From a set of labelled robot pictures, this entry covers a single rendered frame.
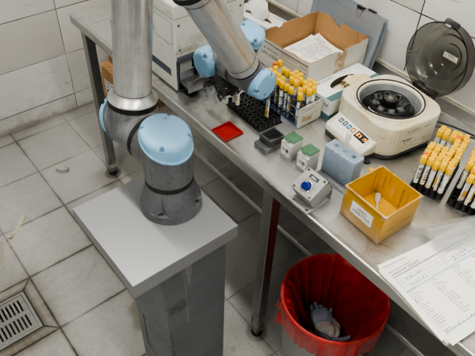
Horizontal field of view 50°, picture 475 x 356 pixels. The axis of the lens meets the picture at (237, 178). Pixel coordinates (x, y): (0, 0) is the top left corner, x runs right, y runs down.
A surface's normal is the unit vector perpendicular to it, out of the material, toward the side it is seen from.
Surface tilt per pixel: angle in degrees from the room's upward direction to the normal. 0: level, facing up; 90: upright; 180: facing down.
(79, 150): 0
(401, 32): 90
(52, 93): 90
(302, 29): 88
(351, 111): 90
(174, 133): 7
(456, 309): 1
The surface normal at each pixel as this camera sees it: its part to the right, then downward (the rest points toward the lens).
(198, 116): 0.04, -0.72
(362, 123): -0.87, 0.33
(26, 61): 0.63, 0.55
